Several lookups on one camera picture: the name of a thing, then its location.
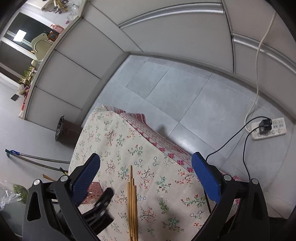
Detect pink perforated utensil holder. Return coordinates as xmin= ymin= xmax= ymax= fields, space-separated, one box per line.
xmin=81 ymin=182 xmax=103 ymax=204

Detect bamboo chopstick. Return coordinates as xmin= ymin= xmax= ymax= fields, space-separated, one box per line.
xmin=131 ymin=178 xmax=135 ymax=240
xmin=127 ymin=182 xmax=132 ymax=241
xmin=133 ymin=185 xmax=138 ymax=241

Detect bamboo chopstick longest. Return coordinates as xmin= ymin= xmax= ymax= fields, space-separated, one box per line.
xmin=129 ymin=165 xmax=135 ymax=240

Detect bag of green vegetables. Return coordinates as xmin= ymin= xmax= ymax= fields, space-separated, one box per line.
xmin=1 ymin=181 xmax=29 ymax=209

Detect floral tablecloth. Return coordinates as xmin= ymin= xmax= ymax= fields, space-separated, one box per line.
xmin=69 ymin=106 xmax=214 ymax=240

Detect dark trash bin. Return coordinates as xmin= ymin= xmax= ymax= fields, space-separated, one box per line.
xmin=55 ymin=116 xmax=82 ymax=147

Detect black power adapter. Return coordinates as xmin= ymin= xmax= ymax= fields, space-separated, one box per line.
xmin=258 ymin=118 xmax=273 ymax=135

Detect white power strip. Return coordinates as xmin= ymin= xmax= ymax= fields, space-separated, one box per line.
xmin=251 ymin=118 xmax=287 ymax=141

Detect potted green onions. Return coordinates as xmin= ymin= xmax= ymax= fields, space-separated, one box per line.
xmin=20 ymin=66 xmax=36 ymax=86

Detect beige cutting board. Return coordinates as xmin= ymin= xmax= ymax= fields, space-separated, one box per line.
xmin=31 ymin=33 xmax=53 ymax=60

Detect mop with metal handle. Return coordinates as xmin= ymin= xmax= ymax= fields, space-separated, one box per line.
xmin=5 ymin=149 xmax=70 ymax=174

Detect black power cable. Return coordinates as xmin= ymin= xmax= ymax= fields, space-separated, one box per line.
xmin=205 ymin=116 xmax=273 ymax=181

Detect white power strip cord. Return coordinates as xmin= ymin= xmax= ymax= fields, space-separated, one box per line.
xmin=244 ymin=11 xmax=277 ymax=133

